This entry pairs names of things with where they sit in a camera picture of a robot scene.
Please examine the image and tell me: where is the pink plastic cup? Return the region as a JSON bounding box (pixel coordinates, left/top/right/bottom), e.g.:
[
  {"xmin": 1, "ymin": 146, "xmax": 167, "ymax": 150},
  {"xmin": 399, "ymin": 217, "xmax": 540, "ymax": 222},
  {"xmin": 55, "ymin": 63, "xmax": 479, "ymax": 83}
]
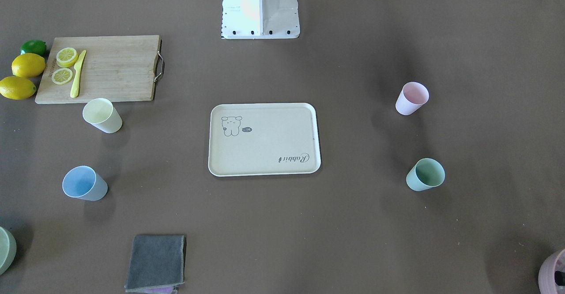
[{"xmin": 395, "ymin": 81, "xmax": 429, "ymax": 116}]

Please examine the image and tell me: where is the mint green plastic cup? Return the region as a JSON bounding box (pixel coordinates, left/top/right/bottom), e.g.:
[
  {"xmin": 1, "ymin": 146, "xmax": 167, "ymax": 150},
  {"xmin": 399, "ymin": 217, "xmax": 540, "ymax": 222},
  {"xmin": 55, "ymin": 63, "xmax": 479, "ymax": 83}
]
[{"xmin": 406, "ymin": 158, "xmax": 445, "ymax": 191}]

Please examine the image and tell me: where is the pale yellow plastic cup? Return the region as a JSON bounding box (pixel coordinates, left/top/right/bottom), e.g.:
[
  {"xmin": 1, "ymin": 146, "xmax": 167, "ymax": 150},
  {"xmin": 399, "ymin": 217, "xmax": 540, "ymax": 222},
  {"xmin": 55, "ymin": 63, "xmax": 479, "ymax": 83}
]
[{"xmin": 82, "ymin": 98, "xmax": 123, "ymax": 133}]

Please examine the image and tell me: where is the light blue plastic cup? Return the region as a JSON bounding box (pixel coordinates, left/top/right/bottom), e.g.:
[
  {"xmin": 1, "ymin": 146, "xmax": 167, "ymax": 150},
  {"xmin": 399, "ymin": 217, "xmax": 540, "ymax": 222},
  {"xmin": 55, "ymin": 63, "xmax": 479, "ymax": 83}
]
[{"xmin": 62, "ymin": 166, "xmax": 108, "ymax": 201}]

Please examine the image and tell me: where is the cream rabbit serving tray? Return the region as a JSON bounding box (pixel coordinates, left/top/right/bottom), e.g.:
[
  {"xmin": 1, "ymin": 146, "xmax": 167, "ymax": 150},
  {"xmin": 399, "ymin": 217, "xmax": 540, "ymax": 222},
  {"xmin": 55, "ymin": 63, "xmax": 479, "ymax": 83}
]
[{"xmin": 208, "ymin": 103, "xmax": 321, "ymax": 177}]

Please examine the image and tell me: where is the bamboo cutting board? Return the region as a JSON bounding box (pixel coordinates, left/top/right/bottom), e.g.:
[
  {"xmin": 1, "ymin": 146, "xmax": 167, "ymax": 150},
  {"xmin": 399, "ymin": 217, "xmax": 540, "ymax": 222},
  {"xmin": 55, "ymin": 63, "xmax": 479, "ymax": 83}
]
[{"xmin": 35, "ymin": 35, "xmax": 165, "ymax": 105}]

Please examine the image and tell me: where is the grey folded cloth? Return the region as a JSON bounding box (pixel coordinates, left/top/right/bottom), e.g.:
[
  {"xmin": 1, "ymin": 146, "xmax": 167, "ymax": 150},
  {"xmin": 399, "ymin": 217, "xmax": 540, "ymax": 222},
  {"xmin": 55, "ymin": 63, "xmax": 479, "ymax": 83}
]
[{"xmin": 124, "ymin": 234, "xmax": 185, "ymax": 294}]

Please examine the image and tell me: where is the yellow plastic knife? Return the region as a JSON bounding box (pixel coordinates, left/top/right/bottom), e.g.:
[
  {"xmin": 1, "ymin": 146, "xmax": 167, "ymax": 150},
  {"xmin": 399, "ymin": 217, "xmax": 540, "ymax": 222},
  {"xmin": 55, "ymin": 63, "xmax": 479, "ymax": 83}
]
[{"xmin": 69, "ymin": 50, "xmax": 87, "ymax": 98}]

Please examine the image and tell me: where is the lemon slice lower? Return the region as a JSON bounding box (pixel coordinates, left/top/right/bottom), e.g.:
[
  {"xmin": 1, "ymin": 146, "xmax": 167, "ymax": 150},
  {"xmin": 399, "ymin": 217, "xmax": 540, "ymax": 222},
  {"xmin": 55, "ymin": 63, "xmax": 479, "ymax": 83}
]
[{"xmin": 51, "ymin": 68, "xmax": 73, "ymax": 85}]

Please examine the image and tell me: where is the lemon slice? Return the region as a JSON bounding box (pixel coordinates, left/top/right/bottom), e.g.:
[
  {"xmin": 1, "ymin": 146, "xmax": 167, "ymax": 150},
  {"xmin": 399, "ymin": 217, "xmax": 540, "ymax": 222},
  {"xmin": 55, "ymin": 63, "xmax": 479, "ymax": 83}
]
[
  {"xmin": 55, "ymin": 47, "xmax": 79, "ymax": 68},
  {"xmin": 51, "ymin": 68, "xmax": 73, "ymax": 85}
]

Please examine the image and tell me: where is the lemon slice upper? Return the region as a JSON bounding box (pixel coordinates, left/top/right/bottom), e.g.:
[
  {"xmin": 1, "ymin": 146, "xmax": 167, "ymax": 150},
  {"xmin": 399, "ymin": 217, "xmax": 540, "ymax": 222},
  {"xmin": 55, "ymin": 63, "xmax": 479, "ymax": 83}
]
[{"xmin": 55, "ymin": 47, "xmax": 79, "ymax": 68}]

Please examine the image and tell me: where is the green lime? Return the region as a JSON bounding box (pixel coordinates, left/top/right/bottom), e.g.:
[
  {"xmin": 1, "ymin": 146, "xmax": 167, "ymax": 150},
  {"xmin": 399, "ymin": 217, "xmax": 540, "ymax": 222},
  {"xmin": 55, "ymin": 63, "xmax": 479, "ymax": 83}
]
[{"xmin": 20, "ymin": 39, "xmax": 48, "ymax": 57}]

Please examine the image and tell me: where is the whole yellow lemon upper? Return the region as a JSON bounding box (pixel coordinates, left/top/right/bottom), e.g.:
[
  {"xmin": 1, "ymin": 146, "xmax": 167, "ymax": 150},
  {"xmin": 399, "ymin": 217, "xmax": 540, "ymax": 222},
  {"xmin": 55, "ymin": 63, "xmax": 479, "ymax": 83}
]
[{"xmin": 11, "ymin": 53, "xmax": 46, "ymax": 78}]

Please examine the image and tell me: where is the whole yellow lemon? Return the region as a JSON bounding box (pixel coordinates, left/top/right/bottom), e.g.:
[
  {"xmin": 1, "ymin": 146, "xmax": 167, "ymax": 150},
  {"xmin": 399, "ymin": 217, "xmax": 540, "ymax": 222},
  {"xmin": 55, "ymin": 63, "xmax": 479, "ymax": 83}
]
[
  {"xmin": 11, "ymin": 53, "xmax": 46, "ymax": 78},
  {"xmin": 0, "ymin": 75, "xmax": 37, "ymax": 100}
]

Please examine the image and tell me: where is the whole yellow lemon lower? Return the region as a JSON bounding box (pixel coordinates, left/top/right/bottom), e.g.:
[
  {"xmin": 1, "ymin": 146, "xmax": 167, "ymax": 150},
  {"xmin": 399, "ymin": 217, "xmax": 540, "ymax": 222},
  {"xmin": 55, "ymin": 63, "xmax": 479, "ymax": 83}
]
[{"xmin": 0, "ymin": 75, "xmax": 37, "ymax": 100}]

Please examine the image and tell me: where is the pale green bowl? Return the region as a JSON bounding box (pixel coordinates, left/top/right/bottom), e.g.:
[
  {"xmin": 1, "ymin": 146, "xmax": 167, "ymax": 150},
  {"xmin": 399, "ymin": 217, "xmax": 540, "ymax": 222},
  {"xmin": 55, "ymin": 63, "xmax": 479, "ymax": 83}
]
[{"xmin": 0, "ymin": 227, "xmax": 17, "ymax": 275}]

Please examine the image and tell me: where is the pink bowl with ice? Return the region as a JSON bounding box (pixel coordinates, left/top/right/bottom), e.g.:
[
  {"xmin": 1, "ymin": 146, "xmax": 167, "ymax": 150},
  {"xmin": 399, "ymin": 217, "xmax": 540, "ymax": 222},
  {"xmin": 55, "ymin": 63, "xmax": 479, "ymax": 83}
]
[{"xmin": 538, "ymin": 249, "xmax": 565, "ymax": 294}]

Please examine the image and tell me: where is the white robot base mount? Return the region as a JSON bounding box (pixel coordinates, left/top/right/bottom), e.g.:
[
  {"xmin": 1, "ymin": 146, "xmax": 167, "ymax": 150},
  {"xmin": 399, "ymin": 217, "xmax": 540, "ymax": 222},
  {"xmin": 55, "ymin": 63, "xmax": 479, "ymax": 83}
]
[{"xmin": 221, "ymin": 0, "xmax": 300, "ymax": 39}]

